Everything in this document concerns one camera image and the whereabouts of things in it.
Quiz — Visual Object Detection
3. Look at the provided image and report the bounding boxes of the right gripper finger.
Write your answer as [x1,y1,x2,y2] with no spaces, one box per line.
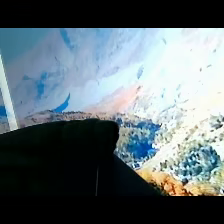
[96,153,163,197]

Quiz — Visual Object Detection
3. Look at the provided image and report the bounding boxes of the black pants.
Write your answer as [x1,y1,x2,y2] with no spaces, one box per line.
[0,118,121,197]

